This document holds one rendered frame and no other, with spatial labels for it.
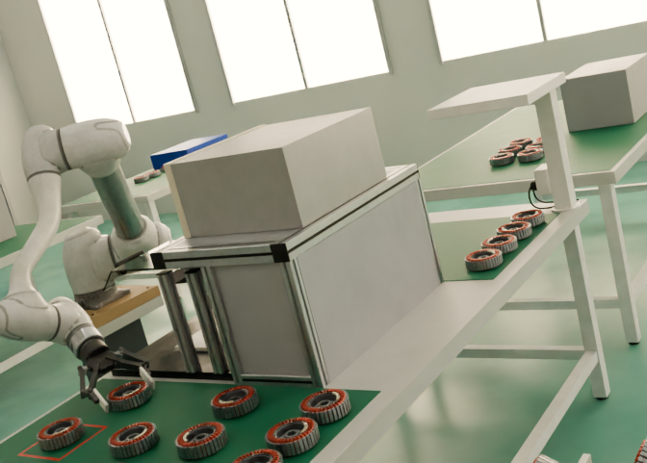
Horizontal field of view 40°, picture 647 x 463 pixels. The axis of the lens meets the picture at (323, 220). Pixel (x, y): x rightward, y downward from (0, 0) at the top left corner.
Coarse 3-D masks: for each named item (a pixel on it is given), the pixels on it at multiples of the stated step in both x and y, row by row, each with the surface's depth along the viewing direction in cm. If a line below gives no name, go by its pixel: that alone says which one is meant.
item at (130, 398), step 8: (128, 384) 233; (136, 384) 232; (144, 384) 230; (112, 392) 231; (120, 392) 232; (128, 392) 231; (136, 392) 226; (144, 392) 227; (112, 400) 226; (120, 400) 225; (128, 400) 225; (136, 400) 226; (144, 400) 227; (112, 408) 227; (120, 408) 225; (128, 408) 225
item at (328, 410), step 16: (304, 400) 195; (320, 400) 197; (336, 400) 192; (304, 416) 191; (320, 416) 190; (336, 416) 190; (272, 432) 185; (288, 432) 185; (304, 432) 180; (272, 448) 181; (288, 448) 179; (304, 448) 180
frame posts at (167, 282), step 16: (160, 272) 230; (192, 272) 222; (176, 288) 231; (192, 288) 224; (176, 304) 231; (208, 304) 226; (176, 320) 231; (208, 320) 226; (176, 336) 233; (208, 336) 227; (192, 352) 235; (208, 352) 229; (192, 368) 234; (224, 368) 230
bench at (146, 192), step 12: (132, 180) 663; (156, 180) 630; (96, 192) 649; (132, 192) 604; (144, 192) 589; (156, 192) 581; (168, 192) 590; (72, 204) 618; (84, 204) 609; (96, 204) 602; (144, 204) 582; (72, 216) 625; (156, 216) 584; (132, 276) 612; (144, 276) 606; (156, 276) 599
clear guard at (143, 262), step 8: (144, 256) 248; (128, 264) 243; (136, 264) 241; (144, 264) 239; (112, 272) 242; (120, 272) 246; (128, 272) 250; (136, 272) 255; (112, 280) 245; (120, 280) 250; (104, 288) 245
